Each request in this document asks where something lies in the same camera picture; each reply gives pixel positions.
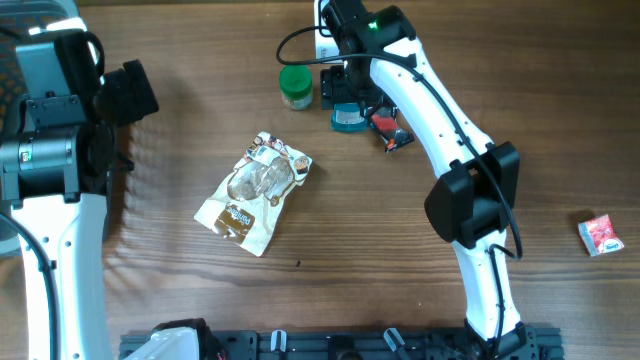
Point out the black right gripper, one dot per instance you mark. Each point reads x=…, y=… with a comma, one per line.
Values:
x=334, y=89

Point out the blue mouthwash bottle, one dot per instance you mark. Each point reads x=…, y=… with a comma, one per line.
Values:
x=346, y=118

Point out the black red snack wrapper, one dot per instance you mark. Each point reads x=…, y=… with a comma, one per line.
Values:
x=384, y=122

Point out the green lid glass jar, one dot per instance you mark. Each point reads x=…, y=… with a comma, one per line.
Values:
x=295, y=82

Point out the white brown snack pouch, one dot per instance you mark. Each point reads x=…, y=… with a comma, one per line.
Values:
x=246, y=206

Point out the red snack packet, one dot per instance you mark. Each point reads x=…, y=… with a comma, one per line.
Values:
x=599, y=236

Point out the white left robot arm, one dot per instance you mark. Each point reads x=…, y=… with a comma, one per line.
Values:
x=58, y=155

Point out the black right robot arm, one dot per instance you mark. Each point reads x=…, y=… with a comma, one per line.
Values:
x=471, y=204

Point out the white barcode scanner box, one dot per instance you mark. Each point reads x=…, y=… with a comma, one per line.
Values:
x=325, y=45

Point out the grey plastic shopping basket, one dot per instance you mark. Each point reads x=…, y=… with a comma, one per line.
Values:
x=19, y=20

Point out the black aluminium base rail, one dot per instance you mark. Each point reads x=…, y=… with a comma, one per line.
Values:
x=444, y=343

